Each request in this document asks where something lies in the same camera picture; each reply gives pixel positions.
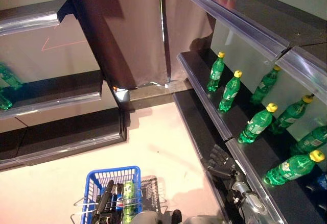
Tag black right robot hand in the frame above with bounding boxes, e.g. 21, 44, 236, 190
203, 144, 237, 180

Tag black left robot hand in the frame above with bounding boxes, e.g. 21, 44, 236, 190
91, 180, 123, 224

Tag dark Pepsi bottle blue label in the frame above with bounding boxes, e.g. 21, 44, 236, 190
305, 171, 327, 191
112, 194, 124, 212

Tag metal wire basket handle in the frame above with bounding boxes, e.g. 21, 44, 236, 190
73, 196, 168, 207
69, 211, 144, 223

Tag blue plastic shopping basket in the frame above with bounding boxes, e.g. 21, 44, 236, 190
80, 165, 143, 224

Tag green Sprite bottle yellow cap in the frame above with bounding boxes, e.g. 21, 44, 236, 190
249, 65, 282, 105
269, 94, 315, 135
290, 125, 327, 156
237, 103, 278, 144
0, 62, 23, 91
0, 91, 13, 111
263, 150, 325, 187
206, 52, 226, 93
217, 70, 243, 113

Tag bright green drink bottle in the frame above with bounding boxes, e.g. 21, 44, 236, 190
122, 198, 140, 223

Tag green bottle in basket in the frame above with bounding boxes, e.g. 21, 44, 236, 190
123, 180, 135, 199

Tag silver left robot leg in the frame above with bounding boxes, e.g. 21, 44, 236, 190
129, 210, 160, 224

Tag silver robot leg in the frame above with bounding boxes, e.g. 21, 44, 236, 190
129, 210, 160, 224
171, 209, 220, 224

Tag silver right robot leg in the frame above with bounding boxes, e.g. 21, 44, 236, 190
171, 209, 220, 224

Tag dark stone floor sill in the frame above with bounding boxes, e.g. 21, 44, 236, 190
126, 80, 194, 111

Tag grey brown curtain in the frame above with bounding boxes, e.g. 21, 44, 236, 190
107, 0, 215, 89

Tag dark maroon curtain panel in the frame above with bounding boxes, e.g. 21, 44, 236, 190
60, 0, 133, 91

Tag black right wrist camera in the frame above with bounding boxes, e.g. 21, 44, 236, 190
226, 192, 242, 206

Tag shiny silver post base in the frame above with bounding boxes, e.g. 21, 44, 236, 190
113, 87, 131, 105

